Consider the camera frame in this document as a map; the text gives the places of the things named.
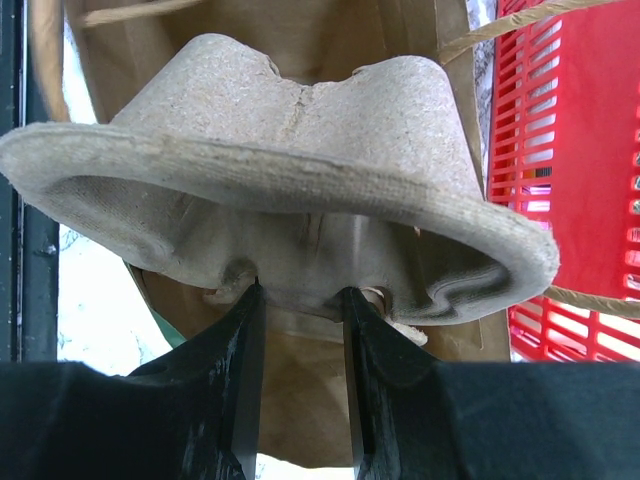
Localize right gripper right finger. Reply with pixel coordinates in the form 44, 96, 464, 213
341, 288, 639, 479

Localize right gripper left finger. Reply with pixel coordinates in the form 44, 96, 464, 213
1, 284, 266, 479

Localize green kraft paper bag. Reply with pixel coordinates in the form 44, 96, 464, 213
29, 1, 511, 469

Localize brown pulp cup carrier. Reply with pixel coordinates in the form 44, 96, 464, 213
1, 33, 560, 326

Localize red plastic shopping basket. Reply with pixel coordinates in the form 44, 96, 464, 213
487, 0, 640, 364

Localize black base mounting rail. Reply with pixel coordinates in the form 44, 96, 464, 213
0, 0, 61, 362

